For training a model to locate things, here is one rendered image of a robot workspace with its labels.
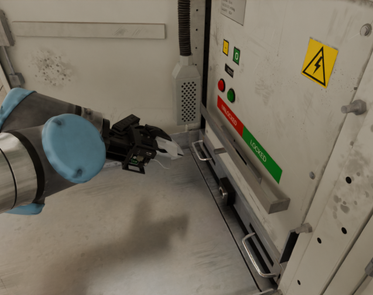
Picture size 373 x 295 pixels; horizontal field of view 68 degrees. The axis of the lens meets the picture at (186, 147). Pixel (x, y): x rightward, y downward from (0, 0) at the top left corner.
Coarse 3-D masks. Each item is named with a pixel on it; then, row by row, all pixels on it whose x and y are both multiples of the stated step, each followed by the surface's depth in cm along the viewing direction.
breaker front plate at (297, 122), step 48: (288, 0) 41; (336, 0) 33; (240, 48) 58; (288, 48) 43; (336, 48) 34; (240, 96) 62; (288, 96) 45; (336, 96) 35; (240, 144) 66; (288, 144) 47; (288, 192) 50
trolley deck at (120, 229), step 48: (96, 192) 81; (144, 192) 81; (192, 192) 81; (0, 240) 68; (48, 240) 68; (96, 240) 68; (144, 240) 68; (192, 240) 68; (0, 288) 59; (48, 288) 59; (96, 288) 59; (144, 288) 59; (192, 288) 59; (240, 288) 59
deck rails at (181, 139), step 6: (180, 132) 94; (186, 132) 94; (174, 138) 94; (180, 138) 95; (186, 138) 96; (180, 144) 96; (186, 144) 97; (186, 150) 96; (108, 162) 91; (114, 162) 91; (120, 162) 91; (102, 168) 89; (246, 294) 57; (252, 294) 57; (258, 294) 51; (264, 294) 52
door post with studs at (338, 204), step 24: (360, 96) 27; (360, 120) 28; (336, 144) 32; (360, 144) 28; (336, 168) 32; (360, 168) 28; (336, 192) 32; (360, 192) 29; (312, 216) 38; (336, 216) 33; (360, 216) 29; (312, 240) 38; (336, 240) 34; (288, 264) 46; (312, 264) 39; (288, 288) 48; (312, 288) 40
